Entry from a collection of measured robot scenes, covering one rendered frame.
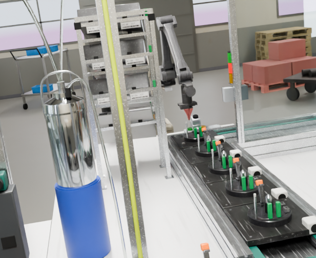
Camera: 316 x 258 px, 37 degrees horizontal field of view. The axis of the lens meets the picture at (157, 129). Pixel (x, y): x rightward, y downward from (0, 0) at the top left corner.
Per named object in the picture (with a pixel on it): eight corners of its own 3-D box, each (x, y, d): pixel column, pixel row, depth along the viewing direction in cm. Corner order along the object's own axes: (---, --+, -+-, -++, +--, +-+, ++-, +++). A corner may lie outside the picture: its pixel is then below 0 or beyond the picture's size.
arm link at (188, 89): (190, 70, 263) (175, 73, 261) (196, 73, 252) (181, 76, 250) (193, 91, 266) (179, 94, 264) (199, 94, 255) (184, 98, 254)
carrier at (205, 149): (180, 152, 234) (177, 128, 230) (226, 145, 237) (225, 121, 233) (191, 168, 210) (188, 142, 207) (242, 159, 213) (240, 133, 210)
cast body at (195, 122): (190, 124, 248) (189, 113, 245) (198, 123, 249) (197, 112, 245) (194, 132, 241) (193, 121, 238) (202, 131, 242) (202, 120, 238)
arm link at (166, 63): (169, 8, 283) (152, 12, 282) (175, 16, 272) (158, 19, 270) (174, 74, 308) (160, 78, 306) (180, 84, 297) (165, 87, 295)
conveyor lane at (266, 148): (172, 154, 260) (170, 137, 258) (314, 132, 271) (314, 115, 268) (183, 171, 233) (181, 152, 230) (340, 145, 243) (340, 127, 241)
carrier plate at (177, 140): (170, 139, 258) (170, 135, 257) (212, 132, 261) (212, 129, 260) (180, 151, 235) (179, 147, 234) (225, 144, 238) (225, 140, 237)
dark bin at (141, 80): (128, 104, 246) (127, 90, 248) (152, 101, 246) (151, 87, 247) (120, 90, 219) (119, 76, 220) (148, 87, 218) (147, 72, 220)
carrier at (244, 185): (205, 188, 187) (203, 158, 183) (262, 178, 190) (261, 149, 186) (223, 213, 164) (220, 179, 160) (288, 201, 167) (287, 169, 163)
